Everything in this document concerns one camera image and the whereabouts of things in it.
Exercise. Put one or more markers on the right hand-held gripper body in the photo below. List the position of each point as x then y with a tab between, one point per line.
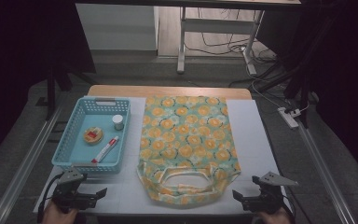
270	196

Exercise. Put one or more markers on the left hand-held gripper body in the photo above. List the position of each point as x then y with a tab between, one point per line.
70	193

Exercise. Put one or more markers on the light blue plastic basket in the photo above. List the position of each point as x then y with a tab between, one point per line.
84	149

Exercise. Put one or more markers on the white and red tube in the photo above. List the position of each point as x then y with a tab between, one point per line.
105	150

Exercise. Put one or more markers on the small white-capped jar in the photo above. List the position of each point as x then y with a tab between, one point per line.
117	122

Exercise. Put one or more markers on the green orange floral tote bag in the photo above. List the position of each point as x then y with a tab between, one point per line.
186	137

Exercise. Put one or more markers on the person's right hand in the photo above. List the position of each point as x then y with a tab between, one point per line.
275	219

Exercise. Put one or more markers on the person's left hand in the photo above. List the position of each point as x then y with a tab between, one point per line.
57	217

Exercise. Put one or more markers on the white table mat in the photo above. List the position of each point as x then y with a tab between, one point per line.
251	140

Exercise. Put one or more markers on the white power strip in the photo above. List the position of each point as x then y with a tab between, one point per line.
288	117

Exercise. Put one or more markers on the black metal stand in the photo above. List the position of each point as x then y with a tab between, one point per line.
51	93

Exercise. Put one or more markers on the wooden table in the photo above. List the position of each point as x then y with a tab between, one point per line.
136	90

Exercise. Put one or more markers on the black tripod stand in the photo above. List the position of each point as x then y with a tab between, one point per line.
301	77

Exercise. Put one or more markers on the white cabinet panel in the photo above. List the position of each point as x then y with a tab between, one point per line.
115	28

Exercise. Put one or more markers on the aluminium floor rail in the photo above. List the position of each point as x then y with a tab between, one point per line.
28	161
323	174

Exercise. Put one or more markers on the white desk frame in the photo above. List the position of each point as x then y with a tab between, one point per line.
217	26

